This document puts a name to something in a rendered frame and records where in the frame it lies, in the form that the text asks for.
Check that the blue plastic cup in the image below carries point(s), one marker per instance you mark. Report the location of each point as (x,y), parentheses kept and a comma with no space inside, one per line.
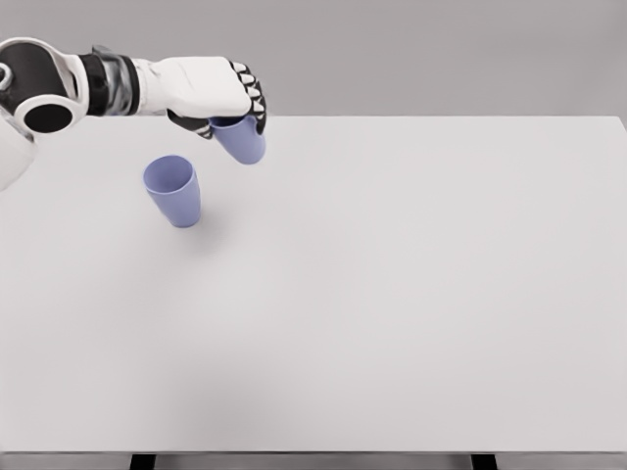
(242,142)
(174,193)

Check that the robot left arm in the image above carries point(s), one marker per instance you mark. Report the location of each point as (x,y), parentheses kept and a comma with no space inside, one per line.
(49,93)

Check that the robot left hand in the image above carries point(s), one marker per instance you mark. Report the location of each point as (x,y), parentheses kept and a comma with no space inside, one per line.
(206,88)

